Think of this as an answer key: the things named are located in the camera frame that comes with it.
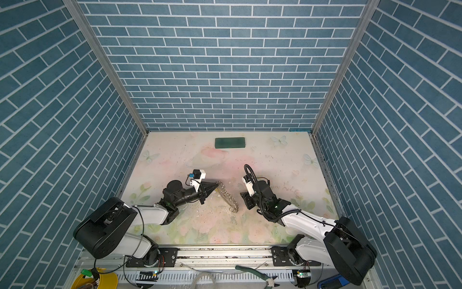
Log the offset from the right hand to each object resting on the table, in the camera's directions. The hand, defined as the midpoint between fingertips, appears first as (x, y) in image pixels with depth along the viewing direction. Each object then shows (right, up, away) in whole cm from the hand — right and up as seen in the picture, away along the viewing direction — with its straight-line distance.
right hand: (242, 190), depth 86 cm
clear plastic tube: (-19, -31, -16) cm, 40 cm away
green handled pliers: (+10, -31, -16) cm, 37 cm away
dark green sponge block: (-9, +24, +28) cm, 38 cm away
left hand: (-12, +3, -5) cm, 13 cm away
